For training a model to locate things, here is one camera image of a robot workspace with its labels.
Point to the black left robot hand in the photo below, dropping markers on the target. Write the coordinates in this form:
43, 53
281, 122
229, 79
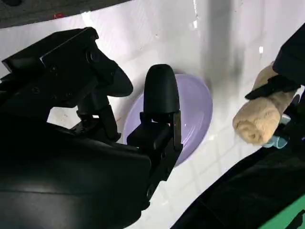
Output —
291, 59

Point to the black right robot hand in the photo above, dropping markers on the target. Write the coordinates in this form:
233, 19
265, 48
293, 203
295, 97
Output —
59, 167

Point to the beige towel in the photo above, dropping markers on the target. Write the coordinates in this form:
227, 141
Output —
259, 114

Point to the lilac plate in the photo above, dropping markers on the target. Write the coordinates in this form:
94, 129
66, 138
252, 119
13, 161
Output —
197, 105

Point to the small red object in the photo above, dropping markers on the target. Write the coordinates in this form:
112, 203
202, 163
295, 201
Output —
57, 16

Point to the green panel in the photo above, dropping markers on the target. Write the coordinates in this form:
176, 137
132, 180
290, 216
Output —
291, 212

